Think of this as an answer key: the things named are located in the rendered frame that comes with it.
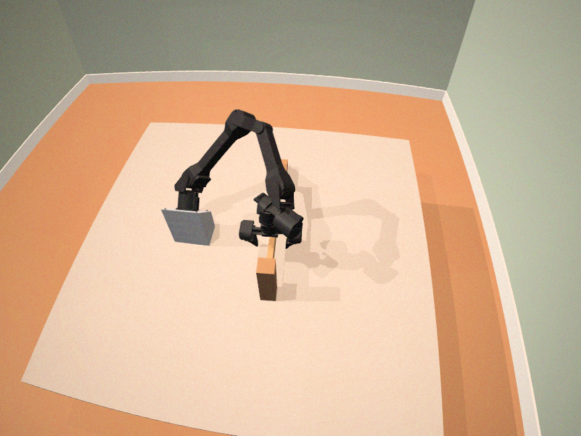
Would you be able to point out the long tan wooden rail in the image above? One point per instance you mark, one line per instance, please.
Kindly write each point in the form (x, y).
(271, 247)

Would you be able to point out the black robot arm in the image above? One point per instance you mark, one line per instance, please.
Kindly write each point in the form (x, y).
(279, 184)

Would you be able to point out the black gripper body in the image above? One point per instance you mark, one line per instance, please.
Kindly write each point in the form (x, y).
(265, 230)

